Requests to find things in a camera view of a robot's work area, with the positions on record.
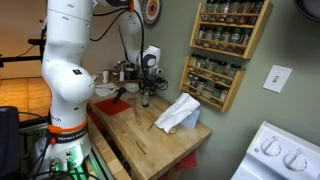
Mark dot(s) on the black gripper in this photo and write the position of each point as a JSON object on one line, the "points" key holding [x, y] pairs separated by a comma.
{"points": [[152, 84]]}

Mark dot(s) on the small white bottle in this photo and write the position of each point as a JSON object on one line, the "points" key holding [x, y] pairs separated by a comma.
{"points": [[105, 77]]}

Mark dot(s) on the black monitor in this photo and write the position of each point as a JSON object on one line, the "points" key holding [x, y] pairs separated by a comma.
{"points": [[8, 140]]}

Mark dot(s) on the white stove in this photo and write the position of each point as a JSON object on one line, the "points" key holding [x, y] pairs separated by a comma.
{"points": [[266, 166]]}

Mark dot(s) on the white bowl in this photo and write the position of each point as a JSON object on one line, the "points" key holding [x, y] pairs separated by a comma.
{"points": [[131, 87]]}

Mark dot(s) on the wooden spice rack small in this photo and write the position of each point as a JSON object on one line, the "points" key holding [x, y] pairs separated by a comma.
{"points": [[233, 90]]}

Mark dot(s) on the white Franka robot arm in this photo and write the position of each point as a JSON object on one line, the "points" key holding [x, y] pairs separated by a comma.
{"points": [[70, 80]]}

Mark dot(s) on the slim white bottle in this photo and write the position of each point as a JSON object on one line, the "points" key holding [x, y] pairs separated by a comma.
{"points": [[121, 75]]}

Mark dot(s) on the dark jar white label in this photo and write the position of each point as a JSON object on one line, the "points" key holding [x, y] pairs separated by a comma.
{"points": [[129, 74]]}

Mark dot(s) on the clear drinking glass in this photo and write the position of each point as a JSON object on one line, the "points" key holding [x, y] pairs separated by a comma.
{"points": [[145, 98]]}

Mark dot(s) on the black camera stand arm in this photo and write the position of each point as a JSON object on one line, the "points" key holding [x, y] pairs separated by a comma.
{"points": [[20, 60]]}

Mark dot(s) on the wooden cooking spoon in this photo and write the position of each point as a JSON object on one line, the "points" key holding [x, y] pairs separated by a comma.
{"points": [[135, 108]]}

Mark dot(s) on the glass spice jar dark lid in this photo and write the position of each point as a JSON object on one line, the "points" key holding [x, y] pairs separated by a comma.
{"points": [[220, 68], [217, 90], [210, 65], [233, 71], [217, 36], [217, 6], [234, 7], [246, 38], [201, 34], [209, 35], [195, 82], [225, 7], [256, 7], [226, 36], [224, 96], [194, 61], [209, 6], [244, 8], [189, 80], [202, 63], [235, 37], [201, 85]]}

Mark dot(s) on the wooden spice rack large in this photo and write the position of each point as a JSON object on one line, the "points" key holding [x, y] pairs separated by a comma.
{"points": [[256, 30]]}

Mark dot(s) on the black spatula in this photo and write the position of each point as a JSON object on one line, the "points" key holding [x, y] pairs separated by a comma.
{"points": [[118, 95]]}

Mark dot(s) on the red hanging cloth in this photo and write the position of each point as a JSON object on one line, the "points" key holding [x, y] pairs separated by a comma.
{"points": [[186, 161]]}

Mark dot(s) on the white cloth towel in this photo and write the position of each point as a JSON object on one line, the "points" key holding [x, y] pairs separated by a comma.
{"points": [[176, 111]]}

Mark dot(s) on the pale blue paper card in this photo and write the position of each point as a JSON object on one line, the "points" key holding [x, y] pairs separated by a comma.
{"points": [[193, 120]]}

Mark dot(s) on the patterned decorative wall plate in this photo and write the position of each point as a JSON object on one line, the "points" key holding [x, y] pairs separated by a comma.
{"points": [[153, 10]]}

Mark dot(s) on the dark hanging pan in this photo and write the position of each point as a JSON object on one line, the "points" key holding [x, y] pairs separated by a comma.
{"points": [[310, 8]]}

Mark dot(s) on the white paper napkin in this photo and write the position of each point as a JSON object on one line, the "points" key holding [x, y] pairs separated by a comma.
{"points": [[105, 90]]}

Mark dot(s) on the red cutting mat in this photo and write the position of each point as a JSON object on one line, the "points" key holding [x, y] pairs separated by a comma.
{"points": [[111, 107]]}

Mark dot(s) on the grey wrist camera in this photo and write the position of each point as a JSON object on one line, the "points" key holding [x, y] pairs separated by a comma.
{"points": [[159, 70]]}

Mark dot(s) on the white stove knob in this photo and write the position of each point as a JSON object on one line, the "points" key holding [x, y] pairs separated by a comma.
{"points": [[295, 161], [270, 147]]}

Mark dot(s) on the white light switch plate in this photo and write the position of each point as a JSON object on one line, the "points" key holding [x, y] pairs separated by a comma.
{"points": [[277, 78]]}

